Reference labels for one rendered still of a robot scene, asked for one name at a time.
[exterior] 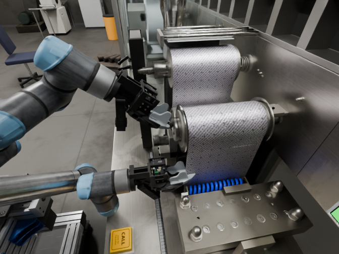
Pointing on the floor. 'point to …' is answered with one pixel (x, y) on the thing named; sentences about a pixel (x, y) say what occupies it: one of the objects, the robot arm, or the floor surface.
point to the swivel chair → (25, 58)
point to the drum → (110, 26)
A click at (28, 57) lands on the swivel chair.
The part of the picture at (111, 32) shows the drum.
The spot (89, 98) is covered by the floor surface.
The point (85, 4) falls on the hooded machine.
